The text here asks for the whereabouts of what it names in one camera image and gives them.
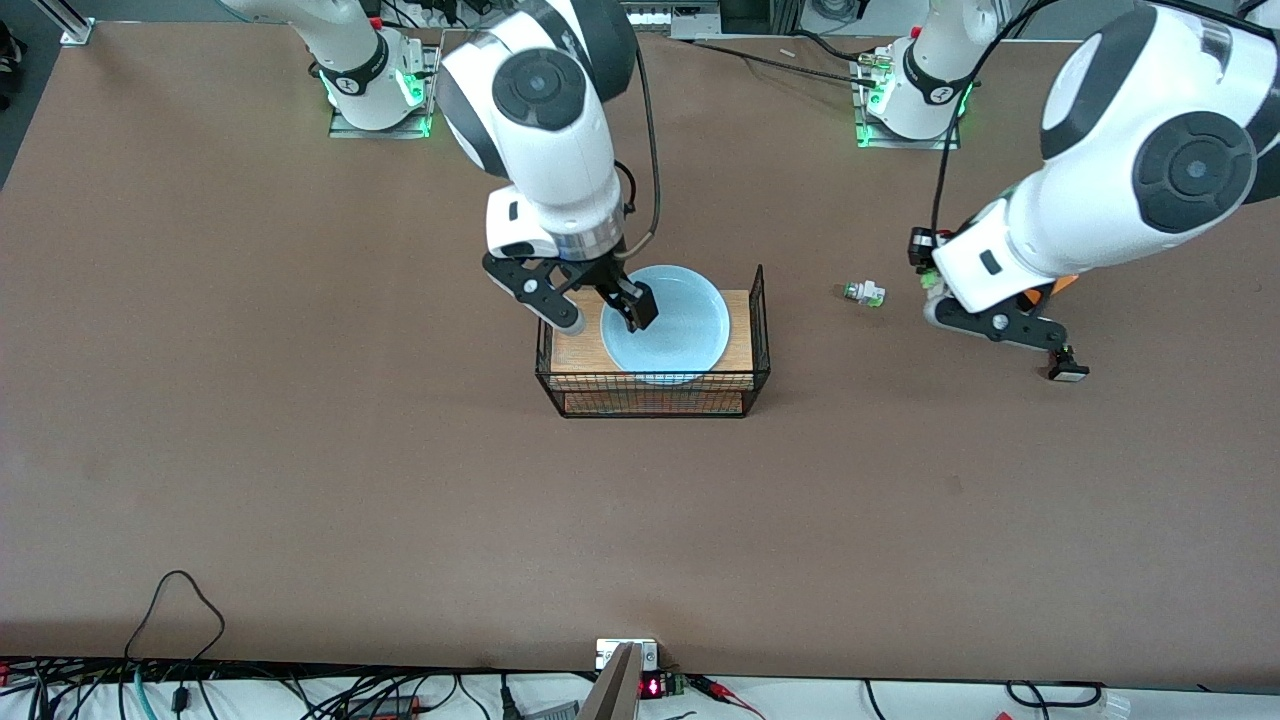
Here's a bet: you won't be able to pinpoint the light blue round plate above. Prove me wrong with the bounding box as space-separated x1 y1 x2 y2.
600 265 731 388

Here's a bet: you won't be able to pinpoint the black white-capped push button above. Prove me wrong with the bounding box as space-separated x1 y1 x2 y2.
1046 343 1091 384

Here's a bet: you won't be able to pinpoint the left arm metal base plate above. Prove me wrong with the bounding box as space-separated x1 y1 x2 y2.
852 45 963 151

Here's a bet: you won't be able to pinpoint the grey camera mount bar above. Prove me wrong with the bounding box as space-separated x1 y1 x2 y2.
577 643 643 720

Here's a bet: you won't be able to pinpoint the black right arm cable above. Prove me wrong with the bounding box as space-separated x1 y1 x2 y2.
612 45 663 259

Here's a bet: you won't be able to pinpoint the black cable across table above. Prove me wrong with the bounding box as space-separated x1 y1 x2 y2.
672 33 886 86

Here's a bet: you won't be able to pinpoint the white lit control device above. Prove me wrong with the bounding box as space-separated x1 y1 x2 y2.
622 0 721 39

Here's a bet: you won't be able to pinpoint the black looped cable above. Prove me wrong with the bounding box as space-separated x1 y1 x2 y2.
125 570 226 686

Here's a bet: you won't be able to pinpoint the silver camera mount bracket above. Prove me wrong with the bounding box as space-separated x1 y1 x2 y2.
596 638 659 671

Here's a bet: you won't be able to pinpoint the aluminium frame profile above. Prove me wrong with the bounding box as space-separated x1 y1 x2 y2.
40 0 96 47

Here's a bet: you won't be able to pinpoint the red clip test leads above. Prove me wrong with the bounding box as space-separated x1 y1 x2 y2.
690 675 766 720

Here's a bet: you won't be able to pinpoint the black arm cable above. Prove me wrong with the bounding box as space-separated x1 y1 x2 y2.
930 0 1046 236
612 45 663 259

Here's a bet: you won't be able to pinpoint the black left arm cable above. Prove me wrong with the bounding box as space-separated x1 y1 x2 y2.
930 0 1046 236

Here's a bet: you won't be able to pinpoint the black wire rack wooden shelf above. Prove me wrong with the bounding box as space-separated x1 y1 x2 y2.
535 263 772 419

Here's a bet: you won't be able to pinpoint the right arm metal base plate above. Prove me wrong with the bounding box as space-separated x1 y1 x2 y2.
328 40 442 139

